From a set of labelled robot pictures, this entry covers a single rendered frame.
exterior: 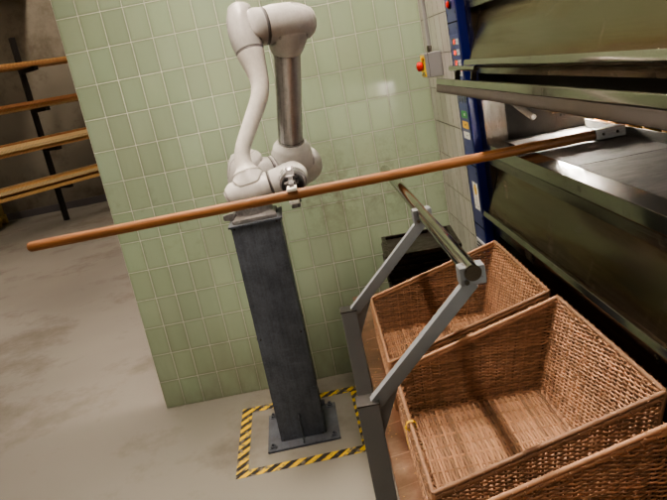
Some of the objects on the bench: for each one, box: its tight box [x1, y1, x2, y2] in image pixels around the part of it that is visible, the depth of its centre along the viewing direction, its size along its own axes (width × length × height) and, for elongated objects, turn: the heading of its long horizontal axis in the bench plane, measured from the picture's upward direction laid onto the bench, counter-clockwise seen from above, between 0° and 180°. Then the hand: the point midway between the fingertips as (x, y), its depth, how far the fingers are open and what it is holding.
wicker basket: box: [369, 240, 552, 410], centre depth 211 cm, size 49×56×28 cm
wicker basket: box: [396, 295, 667, 500], centre depth 154 cm, size 49×56×28 cm
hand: (293, 194), depth 198 cm, fingers closed on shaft, 3 cm apart
